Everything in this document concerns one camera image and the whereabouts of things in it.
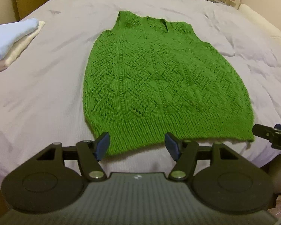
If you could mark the folded cream cloth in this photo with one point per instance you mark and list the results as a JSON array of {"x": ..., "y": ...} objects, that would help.
[{"x": 21, "y": 48}]

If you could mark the bed with lilac sheet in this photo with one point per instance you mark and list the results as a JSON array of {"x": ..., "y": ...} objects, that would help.
[{"x": 49, "y": 93}]

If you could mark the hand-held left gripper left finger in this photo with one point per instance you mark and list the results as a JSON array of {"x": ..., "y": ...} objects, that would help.
[{"x": 102, "y": 145}]

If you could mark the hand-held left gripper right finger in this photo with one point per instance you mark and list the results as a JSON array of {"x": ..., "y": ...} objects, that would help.
[{"x": 172, "y": 145}]

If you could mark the folded light blue cloth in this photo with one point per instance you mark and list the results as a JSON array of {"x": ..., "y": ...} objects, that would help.
[{"x": 11, "y": 34}]

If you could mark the green knitted vest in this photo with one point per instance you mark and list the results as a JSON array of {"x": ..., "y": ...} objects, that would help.
[{"x": 154, "y": 79}]

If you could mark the cream headboard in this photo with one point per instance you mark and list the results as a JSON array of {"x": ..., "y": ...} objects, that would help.
[{"x": 262, "y": 21}]

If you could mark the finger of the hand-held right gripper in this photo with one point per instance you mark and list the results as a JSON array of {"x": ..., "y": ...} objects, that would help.
[{"x": 263, "y": 132}]

